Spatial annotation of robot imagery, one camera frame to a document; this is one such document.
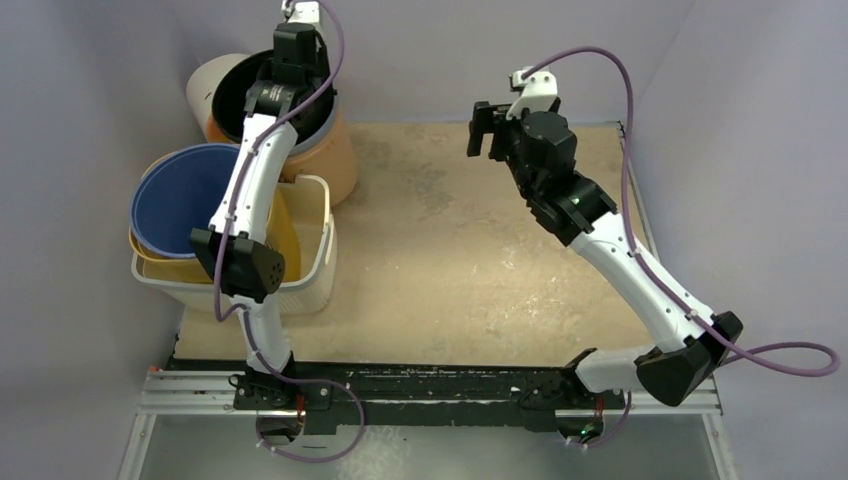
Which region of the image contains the black plastic bin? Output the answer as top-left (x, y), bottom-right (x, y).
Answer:
top-left (212, 50), bottom-right (335, 144)

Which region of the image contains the orange capybara bin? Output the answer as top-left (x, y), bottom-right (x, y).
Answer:
top-left (205, 105), bottom-right (359, 208)

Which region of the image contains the grey plastic bin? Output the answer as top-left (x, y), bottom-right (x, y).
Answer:
top-left (289, 95), bottom-right (340, 157)

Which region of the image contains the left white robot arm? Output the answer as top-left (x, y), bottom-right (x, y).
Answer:
top-left (190, 23), bottom-right (335, 409)

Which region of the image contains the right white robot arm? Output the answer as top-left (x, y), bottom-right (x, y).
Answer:
top-left (467, 101), bottom-right (743, 407)

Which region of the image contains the white drawer container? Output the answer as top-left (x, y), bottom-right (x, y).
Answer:
top-left (185, 53), bottom-right (247, 142)

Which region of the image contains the white mesh basket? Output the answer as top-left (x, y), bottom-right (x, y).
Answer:
top-left (130, 175), bottom-right (338, 316)

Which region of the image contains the yellow mesh basket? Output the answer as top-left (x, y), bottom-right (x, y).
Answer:
top-left (128, 187), bottom-right (301, 285)

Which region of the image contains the blue plastic bucket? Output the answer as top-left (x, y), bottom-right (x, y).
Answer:
top-left (130, 143), bottom-right (239, 259)

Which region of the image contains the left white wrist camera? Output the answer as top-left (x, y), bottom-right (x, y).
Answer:
top-left (281, 0), bottom-right (323, 30)

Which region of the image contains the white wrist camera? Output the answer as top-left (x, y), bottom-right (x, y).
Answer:
top-left (281, 0), bottom-right (323, 30)
top-left (506, 67), bottom-right (558, 120)

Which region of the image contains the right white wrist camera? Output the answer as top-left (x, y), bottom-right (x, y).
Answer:
top-left (506, 67), bottom-right (558, 120)

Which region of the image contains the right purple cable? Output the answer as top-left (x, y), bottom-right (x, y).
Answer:
top-left (520, 46), bottom-right (841, 452)

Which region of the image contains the purple cable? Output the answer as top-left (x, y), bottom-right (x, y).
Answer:
top-left (211, 0), bottom-right (367, 465)
top-left (520, 46), bottom-right (841, 452)

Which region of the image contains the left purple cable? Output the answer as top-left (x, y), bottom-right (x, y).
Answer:
top-left (211, 0), bottom-right (367, 465)

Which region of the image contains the aluminium mounting rail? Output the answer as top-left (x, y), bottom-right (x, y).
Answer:
top-left (137, 370), bottom-right (723, 417)

